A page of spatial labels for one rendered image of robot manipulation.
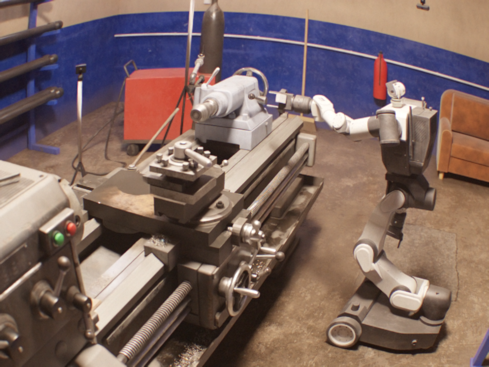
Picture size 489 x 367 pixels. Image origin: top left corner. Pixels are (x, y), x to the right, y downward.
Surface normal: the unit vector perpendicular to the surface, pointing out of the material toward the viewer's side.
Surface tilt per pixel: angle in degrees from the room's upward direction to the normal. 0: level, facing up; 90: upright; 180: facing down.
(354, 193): 0
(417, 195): 90
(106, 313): 36
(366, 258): 90
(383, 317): 0
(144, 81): 90
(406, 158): 101
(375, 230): 90
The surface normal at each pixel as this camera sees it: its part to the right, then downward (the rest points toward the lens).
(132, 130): -0.01, 0.41
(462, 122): -0.45, 0.55
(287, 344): 0.04, -0.91
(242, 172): 0.58, -0.63
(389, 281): -0.52, 0.33
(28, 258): 0.94, 0.18
